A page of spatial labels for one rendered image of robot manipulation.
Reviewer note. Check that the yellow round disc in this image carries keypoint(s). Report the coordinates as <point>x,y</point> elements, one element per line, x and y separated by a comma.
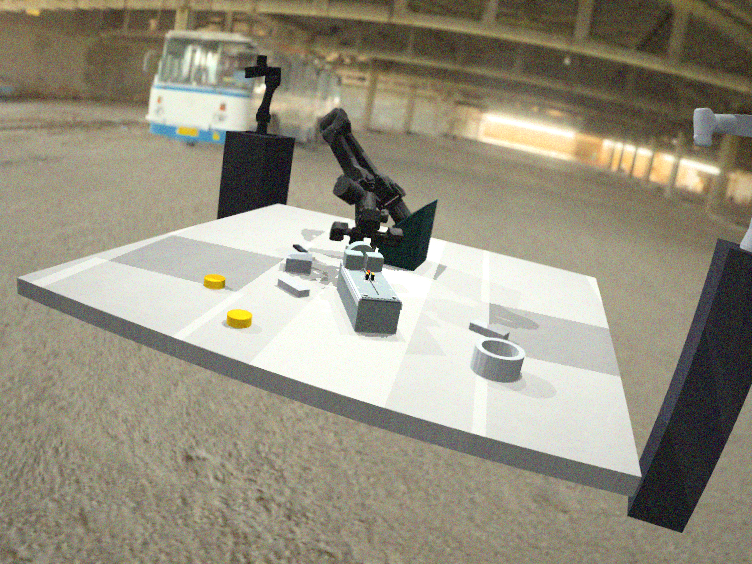
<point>239,318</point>
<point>214,281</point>

